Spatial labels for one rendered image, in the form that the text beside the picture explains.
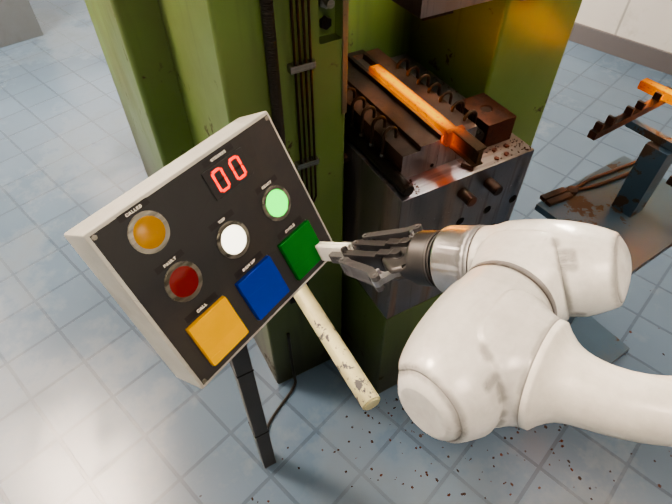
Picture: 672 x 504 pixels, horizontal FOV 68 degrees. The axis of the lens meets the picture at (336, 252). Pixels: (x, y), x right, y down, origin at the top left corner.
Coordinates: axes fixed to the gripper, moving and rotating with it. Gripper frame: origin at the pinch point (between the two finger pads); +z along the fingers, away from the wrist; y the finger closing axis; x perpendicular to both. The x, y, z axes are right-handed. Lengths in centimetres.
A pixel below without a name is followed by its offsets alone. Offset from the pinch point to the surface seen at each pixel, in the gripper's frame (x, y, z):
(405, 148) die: -1.3, 38.2, 11.4
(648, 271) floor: -120, 145, 2
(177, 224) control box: 16.5, -16.1, 8.3
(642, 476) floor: -130, 56, -15
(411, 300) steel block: -46, 37, 28
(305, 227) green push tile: 3.0, 2.3, 7.6
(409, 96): 5, 53, 17
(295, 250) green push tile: 1.1, -1.7, 7.6
